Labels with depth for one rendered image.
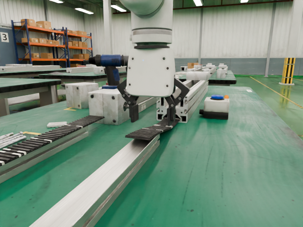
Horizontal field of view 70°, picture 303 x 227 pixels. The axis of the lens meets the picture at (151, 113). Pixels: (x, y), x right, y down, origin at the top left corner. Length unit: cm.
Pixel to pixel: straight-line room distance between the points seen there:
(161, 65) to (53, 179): 28
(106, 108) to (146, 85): 24
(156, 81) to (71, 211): 29
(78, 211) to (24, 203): 11
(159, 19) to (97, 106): 35
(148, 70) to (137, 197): 25
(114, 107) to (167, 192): 38
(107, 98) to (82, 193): 41
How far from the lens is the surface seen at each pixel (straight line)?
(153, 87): 45
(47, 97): 246
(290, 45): 1086
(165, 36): 45
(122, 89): 50
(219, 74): 257
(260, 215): 33
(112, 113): 66
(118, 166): 35
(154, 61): 45
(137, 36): 45
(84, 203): 28
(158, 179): 37
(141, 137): 42
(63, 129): 54
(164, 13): 45
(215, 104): 74
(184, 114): 68
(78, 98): 91
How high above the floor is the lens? 97
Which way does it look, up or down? 14 degrees down
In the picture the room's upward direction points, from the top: straight up
